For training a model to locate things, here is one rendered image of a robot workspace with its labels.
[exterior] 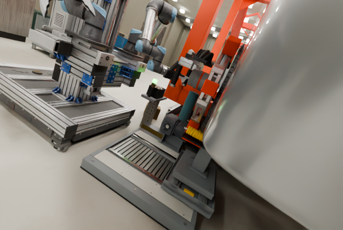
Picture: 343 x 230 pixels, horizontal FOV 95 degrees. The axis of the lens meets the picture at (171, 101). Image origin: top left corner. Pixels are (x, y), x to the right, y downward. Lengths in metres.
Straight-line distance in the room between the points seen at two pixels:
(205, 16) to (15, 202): 1.85
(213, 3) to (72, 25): 1.27
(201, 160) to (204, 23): 1.24
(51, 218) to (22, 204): 0.16
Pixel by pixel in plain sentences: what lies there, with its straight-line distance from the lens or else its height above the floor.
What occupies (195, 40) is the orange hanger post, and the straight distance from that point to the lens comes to 1.69.
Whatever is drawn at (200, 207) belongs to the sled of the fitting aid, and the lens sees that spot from 1.22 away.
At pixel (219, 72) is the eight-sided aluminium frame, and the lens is 0.91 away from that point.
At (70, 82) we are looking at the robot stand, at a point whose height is 0.38.
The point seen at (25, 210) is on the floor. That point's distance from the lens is 1.14.
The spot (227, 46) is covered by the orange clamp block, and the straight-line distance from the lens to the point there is 0.99.
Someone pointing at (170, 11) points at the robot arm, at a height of 1.25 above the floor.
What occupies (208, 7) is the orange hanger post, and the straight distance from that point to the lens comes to 1.77.
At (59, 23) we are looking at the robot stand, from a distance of 1.77.
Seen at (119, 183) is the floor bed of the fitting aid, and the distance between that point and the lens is 1.17.
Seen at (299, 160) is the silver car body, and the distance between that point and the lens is 0.26.
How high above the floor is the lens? 0.90
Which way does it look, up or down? 13 degrees down
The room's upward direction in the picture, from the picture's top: 23 degrees clockwise
